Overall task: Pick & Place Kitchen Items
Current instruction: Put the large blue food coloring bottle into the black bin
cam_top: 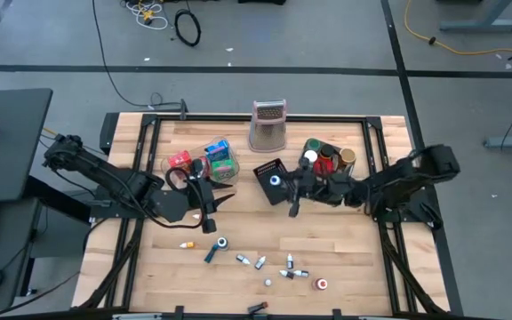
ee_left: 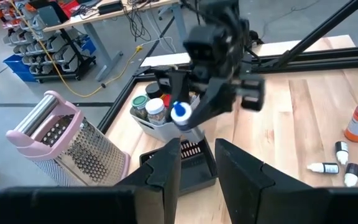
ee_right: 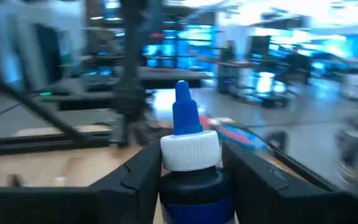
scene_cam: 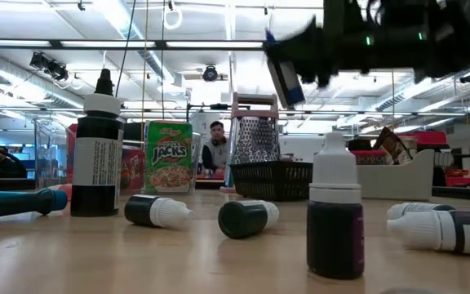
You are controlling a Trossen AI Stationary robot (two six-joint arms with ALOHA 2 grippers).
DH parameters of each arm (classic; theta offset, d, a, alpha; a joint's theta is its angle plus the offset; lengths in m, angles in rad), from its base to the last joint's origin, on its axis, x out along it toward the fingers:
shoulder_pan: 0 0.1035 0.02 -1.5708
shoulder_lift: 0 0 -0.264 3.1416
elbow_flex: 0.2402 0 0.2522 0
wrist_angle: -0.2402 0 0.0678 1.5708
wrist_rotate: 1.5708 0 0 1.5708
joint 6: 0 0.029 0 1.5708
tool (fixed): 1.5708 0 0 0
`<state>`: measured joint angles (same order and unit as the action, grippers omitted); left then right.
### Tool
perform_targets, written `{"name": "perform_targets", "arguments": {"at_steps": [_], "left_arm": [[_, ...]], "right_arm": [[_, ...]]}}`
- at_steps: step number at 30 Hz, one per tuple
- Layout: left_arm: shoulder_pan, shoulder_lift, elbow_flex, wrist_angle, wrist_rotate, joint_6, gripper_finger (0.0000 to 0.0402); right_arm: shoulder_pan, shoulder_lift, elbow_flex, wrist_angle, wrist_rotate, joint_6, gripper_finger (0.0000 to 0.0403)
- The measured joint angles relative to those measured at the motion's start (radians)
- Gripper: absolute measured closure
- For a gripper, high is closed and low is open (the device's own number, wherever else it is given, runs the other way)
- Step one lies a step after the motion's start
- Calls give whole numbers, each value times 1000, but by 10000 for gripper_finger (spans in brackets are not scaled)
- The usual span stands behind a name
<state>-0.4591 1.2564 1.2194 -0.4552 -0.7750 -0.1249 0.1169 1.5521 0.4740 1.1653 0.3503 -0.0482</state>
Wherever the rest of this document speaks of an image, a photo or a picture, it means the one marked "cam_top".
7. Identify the grey desk foot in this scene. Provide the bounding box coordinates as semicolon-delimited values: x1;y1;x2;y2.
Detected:
482;134;512;150

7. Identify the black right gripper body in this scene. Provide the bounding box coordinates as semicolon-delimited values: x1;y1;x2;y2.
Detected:
288;158;364;218

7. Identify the black aluminium table frame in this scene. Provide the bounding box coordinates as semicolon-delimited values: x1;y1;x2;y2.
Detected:
76;113;452;320

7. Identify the small red carton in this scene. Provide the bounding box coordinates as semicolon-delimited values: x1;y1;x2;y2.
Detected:
167;149;194;172

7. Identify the black side desk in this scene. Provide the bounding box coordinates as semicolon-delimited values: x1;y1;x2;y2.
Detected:
0;87;54;204

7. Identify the coiled black cable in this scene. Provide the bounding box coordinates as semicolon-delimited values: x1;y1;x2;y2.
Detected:
173;8;203;48

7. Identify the small green carton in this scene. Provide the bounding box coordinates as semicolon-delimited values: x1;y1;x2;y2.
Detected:
211;158;239;183

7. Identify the desk with grey legs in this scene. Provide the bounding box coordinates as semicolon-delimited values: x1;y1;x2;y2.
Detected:
436;0;512;35

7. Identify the black plastic basket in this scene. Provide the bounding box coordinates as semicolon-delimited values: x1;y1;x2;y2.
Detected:
252;157;300;207

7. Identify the long black floor cable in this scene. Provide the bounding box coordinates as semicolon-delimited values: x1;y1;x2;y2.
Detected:
91;0;186;112

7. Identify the grey plastic bin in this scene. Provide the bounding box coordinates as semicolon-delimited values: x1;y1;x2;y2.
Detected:
298;137;358;179

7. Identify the teal tube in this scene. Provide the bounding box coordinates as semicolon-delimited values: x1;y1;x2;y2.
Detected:
203;244;220;265

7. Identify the yellow extension cable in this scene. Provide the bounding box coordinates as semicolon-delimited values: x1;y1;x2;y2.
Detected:
404;0;512;57

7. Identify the clear plastic bin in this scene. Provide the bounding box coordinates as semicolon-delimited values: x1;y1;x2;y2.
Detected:
161;135;242;188

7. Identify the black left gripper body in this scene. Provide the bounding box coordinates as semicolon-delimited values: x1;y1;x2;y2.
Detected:
151;159;218;235

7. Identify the red carton with grey side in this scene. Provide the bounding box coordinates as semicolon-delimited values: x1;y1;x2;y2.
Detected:
191;155;212;179

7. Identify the red paprika tin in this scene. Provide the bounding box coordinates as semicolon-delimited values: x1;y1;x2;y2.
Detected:
312;157;340;177

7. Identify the tan lid spice jar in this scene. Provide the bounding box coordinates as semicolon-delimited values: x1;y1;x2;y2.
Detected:
338;147;357;172

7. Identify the metal mesh basket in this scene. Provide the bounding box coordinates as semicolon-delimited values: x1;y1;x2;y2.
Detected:
247;98;288;154

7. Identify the white and yellow cable bundle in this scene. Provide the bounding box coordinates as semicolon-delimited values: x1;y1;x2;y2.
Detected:
124;0;169;31

